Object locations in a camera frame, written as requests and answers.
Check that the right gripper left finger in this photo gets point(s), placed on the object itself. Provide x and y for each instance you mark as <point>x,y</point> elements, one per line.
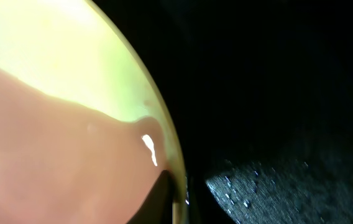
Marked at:
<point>157,208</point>

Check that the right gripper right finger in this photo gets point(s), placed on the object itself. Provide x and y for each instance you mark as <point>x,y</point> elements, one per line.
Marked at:
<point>318,189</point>

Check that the yellow plate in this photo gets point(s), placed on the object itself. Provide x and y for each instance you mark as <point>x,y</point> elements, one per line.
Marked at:
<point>84,131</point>

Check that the round black serving tray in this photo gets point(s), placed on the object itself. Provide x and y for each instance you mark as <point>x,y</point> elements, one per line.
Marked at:
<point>245,80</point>

